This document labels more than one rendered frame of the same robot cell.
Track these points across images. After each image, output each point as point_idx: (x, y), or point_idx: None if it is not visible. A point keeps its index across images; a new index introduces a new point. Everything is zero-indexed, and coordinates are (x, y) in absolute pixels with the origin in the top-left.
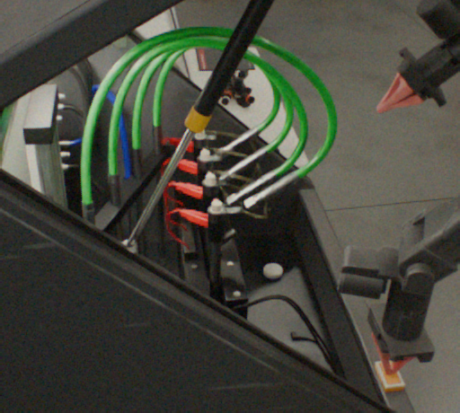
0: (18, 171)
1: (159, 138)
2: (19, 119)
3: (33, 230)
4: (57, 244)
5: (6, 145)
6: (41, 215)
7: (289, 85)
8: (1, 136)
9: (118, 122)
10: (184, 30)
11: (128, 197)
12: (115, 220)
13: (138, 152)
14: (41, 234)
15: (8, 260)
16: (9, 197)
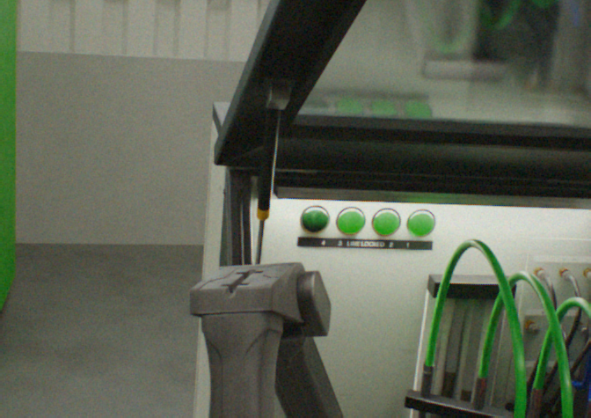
0: (382, 285)
1: (587, 414)
2: (423, 262)
3: (227, 234)
4: (227, 250)
5: (359, 247)
6: (229, 228)
7: (563, 375)
8: (277, 195)
9: (490, 326)
10: (477, 242)
11: (490, 414)
12: (455, 412)
13: (533, 391)
14: (227, 239)
15: (223, 248)
16: (229, 209)
